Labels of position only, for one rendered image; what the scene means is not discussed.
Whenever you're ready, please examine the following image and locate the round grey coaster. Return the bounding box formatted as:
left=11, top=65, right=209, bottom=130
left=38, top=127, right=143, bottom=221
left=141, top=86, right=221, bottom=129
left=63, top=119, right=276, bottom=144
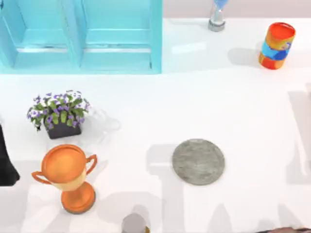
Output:
left=172, top=138, right=225, bottom=186

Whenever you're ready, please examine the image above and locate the light blue rack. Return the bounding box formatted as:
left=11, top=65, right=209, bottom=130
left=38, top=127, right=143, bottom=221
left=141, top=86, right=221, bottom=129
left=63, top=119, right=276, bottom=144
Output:
left=0, top=0, right=163, bottom=75

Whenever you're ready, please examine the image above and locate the purple flower plant pot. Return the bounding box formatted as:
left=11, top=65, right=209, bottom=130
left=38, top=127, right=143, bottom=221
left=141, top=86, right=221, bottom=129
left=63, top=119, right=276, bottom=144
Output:
left=26, top=90, right=91, bottom=140

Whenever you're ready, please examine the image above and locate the orange trophy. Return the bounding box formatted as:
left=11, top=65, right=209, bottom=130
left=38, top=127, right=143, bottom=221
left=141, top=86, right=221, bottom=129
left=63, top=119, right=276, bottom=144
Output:
left=31, top=144, right=98, bottom=215

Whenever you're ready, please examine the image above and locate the grey cylinder object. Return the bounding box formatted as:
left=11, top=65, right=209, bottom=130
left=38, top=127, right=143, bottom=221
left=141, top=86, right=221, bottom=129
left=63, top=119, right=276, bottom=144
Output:
left=121, top=213, right=150, bottom=233

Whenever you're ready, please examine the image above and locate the blue and grey trophy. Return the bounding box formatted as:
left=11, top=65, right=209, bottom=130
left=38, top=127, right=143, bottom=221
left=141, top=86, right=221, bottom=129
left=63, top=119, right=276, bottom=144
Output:
left=207, top=0, right=229, bottom=33

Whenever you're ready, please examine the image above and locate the orange and blue can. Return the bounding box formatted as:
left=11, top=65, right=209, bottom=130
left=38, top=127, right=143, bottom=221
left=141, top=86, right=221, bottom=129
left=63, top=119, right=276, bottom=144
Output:
left=258, top=22, right=296, bottom=70

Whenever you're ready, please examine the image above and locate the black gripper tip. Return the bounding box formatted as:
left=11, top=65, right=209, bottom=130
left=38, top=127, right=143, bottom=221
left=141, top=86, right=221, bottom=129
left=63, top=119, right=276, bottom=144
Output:
left=0, top=123, right=20, bottom=187

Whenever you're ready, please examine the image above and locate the dark brown object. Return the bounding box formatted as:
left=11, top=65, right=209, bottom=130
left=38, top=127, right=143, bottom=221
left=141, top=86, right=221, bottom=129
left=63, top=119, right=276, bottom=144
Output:
left=261, top=227, right=311, bottom=233

